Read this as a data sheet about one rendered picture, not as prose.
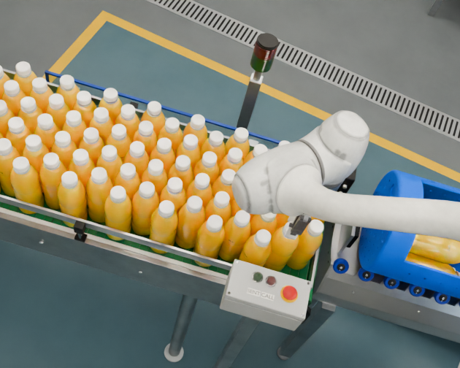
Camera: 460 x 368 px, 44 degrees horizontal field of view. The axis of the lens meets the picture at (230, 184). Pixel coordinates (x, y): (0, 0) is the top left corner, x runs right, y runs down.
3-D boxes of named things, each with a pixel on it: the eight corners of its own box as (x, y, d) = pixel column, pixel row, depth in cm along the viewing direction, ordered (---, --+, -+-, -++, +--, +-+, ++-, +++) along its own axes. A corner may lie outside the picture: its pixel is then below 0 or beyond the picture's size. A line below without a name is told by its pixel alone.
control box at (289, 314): (294, 331, 144) (305, 318, 136) (218, 309, 144) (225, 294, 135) (301, 295, 150) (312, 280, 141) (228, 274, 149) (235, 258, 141)
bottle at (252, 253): (253, 253, 164) (266, 223, 149) (264, 273, 162) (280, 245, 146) (231, 262, 162) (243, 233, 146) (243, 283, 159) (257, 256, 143)
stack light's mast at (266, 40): (263, 88, 172) (276, 51, 158) (244, 82, 172) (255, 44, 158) (268, 74, 175) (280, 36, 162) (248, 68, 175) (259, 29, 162)
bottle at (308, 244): (286, 269, 163) (304, 242, 148) (282, 247, 167) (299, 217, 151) (309, 269, 165) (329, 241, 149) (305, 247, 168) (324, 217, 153)
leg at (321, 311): (288, 361, 241) (336, 313, 189) (275, 358, 241) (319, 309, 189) (291, 348, 245) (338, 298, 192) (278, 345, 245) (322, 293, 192)
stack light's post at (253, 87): (212, 242, 265) (261, 85, 172) (203, 239, 265) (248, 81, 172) (214, 234, 267) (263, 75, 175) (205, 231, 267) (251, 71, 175)
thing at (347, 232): (344, 256, 166) (359, 237, 156) (336, 254, 166) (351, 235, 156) (348, 227, 172) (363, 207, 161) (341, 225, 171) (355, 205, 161)
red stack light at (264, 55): (272, 63, 162) (275, 53, 159) (251, 57, 162) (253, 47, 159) (277, 48, 166) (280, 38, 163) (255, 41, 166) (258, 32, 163)
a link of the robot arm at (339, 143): (331, 139, 125) (282, 161, 120) (355, 93, 112) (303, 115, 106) (361, 177, 121) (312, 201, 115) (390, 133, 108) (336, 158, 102)
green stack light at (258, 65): (269, 75, 167) (272, 63, 163) (247, 69, 167) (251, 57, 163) (273, 60, 170) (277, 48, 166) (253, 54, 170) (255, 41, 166)
